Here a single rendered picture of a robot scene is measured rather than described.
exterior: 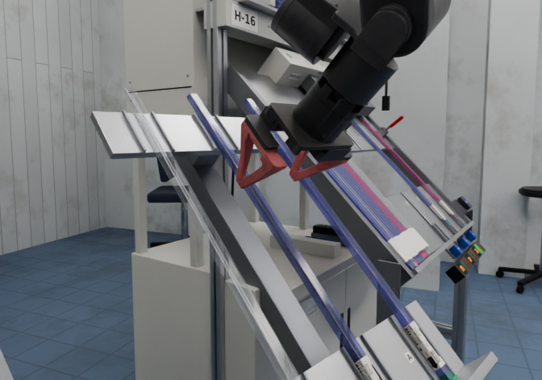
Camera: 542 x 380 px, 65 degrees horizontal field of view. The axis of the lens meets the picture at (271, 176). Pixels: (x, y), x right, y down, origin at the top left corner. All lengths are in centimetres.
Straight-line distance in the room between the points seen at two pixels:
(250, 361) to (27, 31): 423
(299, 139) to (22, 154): 409
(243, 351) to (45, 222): 411
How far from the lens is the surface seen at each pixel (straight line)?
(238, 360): 63
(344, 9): 43
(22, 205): 447
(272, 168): 43
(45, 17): 477
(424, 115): 296
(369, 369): 51
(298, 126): 46
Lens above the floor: 102
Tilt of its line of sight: 5 degrees down
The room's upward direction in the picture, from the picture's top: straight up
